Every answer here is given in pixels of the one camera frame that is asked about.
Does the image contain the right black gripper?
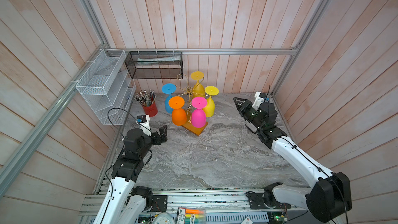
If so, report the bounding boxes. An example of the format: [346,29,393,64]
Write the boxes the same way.
[234,97,263,132]

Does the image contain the light yellow wine glass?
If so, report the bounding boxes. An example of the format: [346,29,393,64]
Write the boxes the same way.
[203,86,219,118]

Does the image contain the pink wine glass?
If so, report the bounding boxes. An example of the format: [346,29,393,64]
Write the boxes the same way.
[191,96,207,128]

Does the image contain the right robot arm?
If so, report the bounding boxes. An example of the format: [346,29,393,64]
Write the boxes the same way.
[233,93,352,223]

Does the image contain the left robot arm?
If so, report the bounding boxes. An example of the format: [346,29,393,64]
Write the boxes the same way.
[94,125,167,224]

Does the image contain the orange wine glass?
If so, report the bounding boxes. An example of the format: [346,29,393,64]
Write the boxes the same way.
[169,96,187,126]

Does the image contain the gold wine glass rack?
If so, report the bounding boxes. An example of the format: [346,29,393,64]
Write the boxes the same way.
[178,84,208,136]

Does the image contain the dark yellow wine glass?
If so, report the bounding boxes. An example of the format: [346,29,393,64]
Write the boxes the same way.
[190,71,205,98]

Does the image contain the blue wine glass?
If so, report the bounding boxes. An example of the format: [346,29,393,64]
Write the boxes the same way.
[162,83,177,114]

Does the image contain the red pen cup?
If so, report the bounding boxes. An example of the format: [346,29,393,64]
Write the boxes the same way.
[143,101,158,117]

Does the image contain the pens bundle in cup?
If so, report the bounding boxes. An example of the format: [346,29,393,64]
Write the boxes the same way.
[134,89,156,107]

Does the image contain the white round device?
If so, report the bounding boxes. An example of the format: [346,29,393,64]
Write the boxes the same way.
[151,213,175,224]

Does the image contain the highlighter marker box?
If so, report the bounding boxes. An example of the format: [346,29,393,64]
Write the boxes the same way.
[175,207,206,224]

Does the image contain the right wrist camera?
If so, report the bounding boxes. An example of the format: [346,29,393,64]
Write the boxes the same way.
[252,91,269,111]

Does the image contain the black mesh wall basket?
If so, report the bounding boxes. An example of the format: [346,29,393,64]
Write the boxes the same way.
[124,51,183,79]

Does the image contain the white mesh wall organizer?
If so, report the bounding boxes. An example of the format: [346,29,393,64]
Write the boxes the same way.
[76,49,136,125]

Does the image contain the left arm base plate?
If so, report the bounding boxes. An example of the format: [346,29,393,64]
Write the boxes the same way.
[125,194,169,213]

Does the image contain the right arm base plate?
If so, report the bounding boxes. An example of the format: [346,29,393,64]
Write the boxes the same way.
[245,191,291,209]

